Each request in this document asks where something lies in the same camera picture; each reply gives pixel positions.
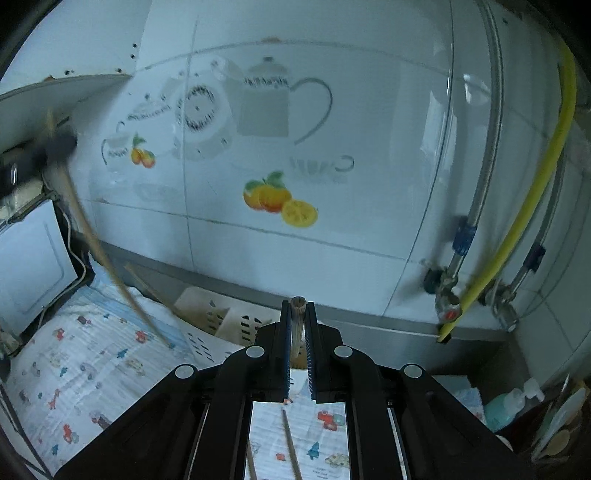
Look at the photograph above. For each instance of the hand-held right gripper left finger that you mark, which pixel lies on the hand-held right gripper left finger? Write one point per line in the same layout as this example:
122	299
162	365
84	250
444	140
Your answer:
286	369

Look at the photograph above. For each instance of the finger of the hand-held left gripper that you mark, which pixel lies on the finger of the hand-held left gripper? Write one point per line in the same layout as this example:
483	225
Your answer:
60	145

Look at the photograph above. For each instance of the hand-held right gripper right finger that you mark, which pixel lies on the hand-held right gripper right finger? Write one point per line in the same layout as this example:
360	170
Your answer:
310	369

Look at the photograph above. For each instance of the white plastic utensil holder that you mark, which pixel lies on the white plastic utensil holder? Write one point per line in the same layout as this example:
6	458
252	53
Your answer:
221	318

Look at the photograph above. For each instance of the white box appliance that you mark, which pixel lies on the white box appliance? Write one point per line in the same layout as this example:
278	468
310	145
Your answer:
32	267

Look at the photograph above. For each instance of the teal soap pump bottle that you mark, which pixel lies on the teal soap pump bottle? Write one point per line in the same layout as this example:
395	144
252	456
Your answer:
503	406

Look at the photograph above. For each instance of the metal water valve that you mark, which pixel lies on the metal water valve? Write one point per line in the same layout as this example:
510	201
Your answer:
503	307

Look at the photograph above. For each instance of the printed white cloth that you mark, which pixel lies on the printed white cloth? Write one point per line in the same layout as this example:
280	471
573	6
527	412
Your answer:
69	369

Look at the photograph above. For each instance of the wooden spoon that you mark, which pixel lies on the wooden spoon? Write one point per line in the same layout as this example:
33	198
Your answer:
556	443

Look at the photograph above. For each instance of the white plastic spatula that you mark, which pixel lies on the white plastic spatula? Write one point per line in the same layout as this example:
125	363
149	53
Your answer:
565	415

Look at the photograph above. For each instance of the wall cabinet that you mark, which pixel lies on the wall cabinet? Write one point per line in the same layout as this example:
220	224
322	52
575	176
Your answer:
60	90

